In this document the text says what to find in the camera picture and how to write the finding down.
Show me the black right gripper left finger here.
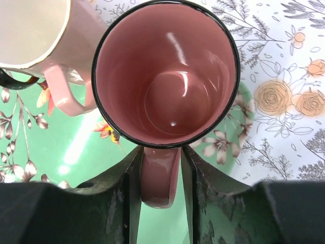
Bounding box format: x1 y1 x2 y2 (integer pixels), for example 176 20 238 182
1 146 142 243

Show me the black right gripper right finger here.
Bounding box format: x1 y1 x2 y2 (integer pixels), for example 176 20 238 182
181 146 324 243

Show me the tall pink floral mug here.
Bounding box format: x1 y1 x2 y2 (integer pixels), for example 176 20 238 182
91 1 240 208

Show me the orange mug black handle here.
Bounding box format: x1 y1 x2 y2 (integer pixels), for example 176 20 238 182
0 69 39 90

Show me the small pale pink mug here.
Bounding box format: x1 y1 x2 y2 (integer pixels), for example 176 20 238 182
1 1 107 116

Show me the green hummingbird tray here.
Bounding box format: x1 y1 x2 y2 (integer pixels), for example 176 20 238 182
1 80 259 243

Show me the floral table mat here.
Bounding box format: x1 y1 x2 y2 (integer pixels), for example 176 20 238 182
93 0 325 188

